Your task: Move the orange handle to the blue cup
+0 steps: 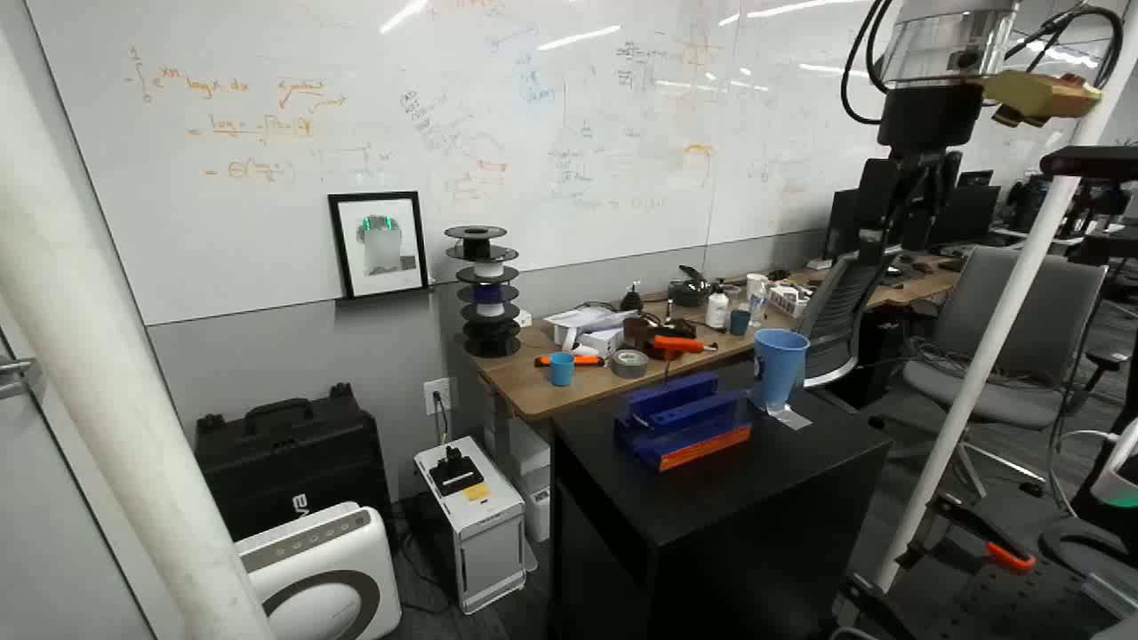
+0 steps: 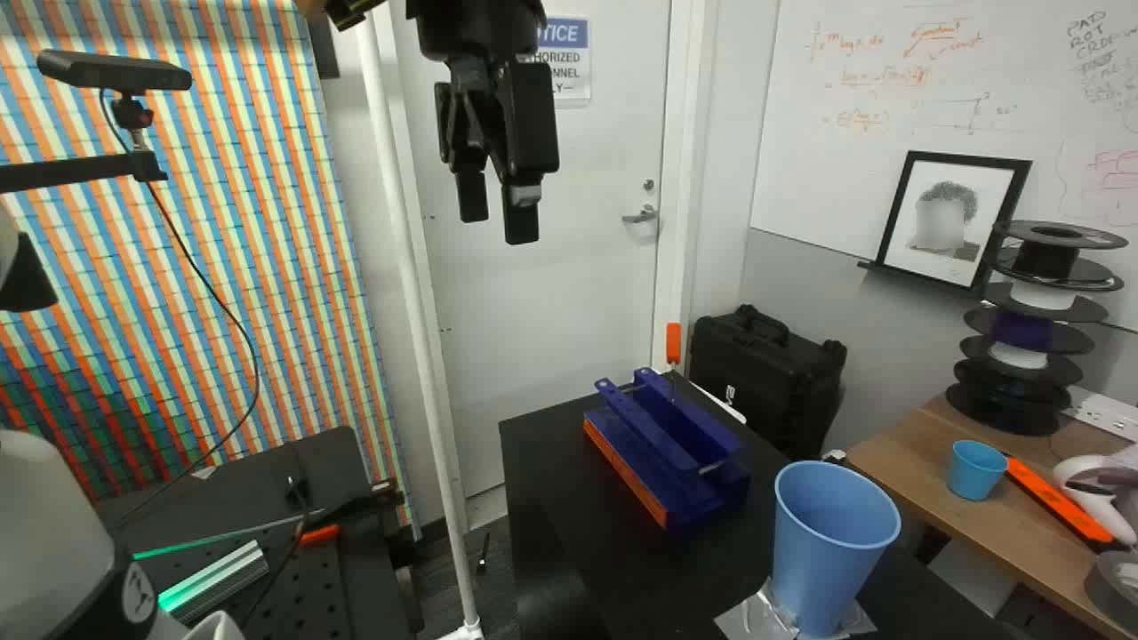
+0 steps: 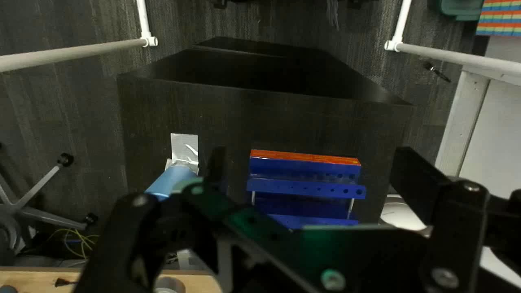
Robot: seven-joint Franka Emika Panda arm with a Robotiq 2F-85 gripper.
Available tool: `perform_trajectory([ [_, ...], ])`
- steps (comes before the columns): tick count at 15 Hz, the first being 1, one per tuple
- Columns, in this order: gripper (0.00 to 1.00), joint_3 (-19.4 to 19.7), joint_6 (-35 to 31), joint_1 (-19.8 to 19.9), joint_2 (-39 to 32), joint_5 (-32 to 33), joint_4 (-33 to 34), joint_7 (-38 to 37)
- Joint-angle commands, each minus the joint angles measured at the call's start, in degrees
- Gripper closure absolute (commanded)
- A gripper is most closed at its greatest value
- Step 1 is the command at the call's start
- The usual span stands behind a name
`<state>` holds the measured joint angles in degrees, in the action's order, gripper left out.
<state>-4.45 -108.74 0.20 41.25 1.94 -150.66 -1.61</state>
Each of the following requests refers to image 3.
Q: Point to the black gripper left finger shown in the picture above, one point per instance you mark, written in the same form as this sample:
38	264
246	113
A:
122	238

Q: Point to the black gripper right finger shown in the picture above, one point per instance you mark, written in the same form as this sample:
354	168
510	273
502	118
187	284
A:
458	234

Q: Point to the large blue plastic cup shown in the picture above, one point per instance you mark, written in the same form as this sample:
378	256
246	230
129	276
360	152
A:
171	181

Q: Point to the grey tape roll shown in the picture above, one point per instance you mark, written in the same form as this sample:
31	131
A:
170	286

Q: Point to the wooden desk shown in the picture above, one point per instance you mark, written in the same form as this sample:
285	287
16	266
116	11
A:
38	279

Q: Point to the grey office chair base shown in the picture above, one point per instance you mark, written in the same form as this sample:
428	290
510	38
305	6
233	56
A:
33	196

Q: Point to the white door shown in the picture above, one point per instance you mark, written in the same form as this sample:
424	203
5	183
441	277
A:
489	136

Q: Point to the silver metal plate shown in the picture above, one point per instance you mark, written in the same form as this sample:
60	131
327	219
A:
184	146

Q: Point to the blue plastic rack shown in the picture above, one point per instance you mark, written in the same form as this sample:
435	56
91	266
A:
306	190

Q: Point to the striped colourful backdrop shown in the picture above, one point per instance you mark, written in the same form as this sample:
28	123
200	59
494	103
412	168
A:
500	17

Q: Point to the teal plastic bin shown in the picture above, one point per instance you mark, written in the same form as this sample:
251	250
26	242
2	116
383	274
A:
461	9

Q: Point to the white frame pole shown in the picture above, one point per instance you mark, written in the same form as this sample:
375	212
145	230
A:
70	51
456	58

